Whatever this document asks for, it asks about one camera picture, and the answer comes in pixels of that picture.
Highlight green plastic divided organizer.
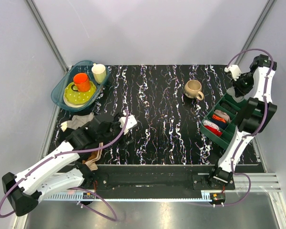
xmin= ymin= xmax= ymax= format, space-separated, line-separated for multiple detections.
xmin=199 ymin=93 xmax=253 ymax=151

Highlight light grey garment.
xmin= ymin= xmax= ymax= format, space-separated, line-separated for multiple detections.
xmin=60 ymin=112 xmax=94 ymax=132

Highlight yellow green dotted plate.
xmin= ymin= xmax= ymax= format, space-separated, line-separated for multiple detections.
xmin=63 ymin=81 xmax=96 ymax=108

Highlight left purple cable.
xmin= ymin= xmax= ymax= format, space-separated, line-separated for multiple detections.
xmin=0 ymin=109 xmax=129 ymax=221

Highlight beige ceramic mug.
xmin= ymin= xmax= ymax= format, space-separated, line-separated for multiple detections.
xmin=184 ymin=80 xmax=204 ymax=101

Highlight orange cup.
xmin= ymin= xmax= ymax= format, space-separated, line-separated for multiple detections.
xmin=71 ymin=73 xmax=91 ymax=92

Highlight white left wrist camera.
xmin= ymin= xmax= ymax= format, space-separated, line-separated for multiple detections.
xmin=119 ymin=115 xmax=138 ymax=135

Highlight navy blue rolled underwear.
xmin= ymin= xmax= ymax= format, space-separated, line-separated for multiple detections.
xmin=214 ymin=120 xmax=229 ymax=130

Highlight cream yellow cup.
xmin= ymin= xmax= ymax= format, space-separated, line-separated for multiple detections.
xmin=92 ymin=63 xmax=107 ymax=84

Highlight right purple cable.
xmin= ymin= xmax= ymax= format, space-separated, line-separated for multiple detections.
xmin=188 ymin=48 xmax=275 ymax=207

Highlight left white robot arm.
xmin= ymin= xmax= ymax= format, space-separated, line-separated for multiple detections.
xmin=0 ymin=111 xmax=131 ymax=218

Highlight beige tan garment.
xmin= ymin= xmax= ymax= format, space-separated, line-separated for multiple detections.
xmin=82 ymin=149 xmax=102 ymax=171

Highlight grey underwear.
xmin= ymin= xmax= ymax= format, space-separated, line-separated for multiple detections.
xmin=226 ymin=87 xmax=245 ymax=103

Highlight pinkish beige rolled underwear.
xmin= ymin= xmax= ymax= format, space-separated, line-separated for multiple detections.
xmin=214 ymin=110 xmax=231 ymax=123

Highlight red white rolled underwear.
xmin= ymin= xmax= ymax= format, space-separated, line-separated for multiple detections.
xmin=203 ymin=120 xmax=222 ymax=137

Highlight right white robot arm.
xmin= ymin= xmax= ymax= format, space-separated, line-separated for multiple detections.
xmin=207 ymin=53 xmax=277 ymax=189

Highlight orange black rolled underwear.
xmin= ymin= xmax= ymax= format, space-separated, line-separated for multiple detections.
xmin=212 ymin=114 xmax=227 ymax=124

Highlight black white striped rolled underwear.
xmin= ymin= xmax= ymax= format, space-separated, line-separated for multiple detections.
xmin=220 ymin=101 xmax=237 ymax=115

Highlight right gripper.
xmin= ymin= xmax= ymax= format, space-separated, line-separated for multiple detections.
xmin=230 ymin=73 xmax=254 ymax=98

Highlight purple cable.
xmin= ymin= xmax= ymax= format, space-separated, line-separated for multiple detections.
xmin=188 ymin=48 xmax=275 ymax=207
xmin=0 ymin=109 xmax=129 ymax=221

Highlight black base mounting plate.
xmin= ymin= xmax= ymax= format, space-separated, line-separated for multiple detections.
xmin=81 ymin=165 xmax=235 ymax=200

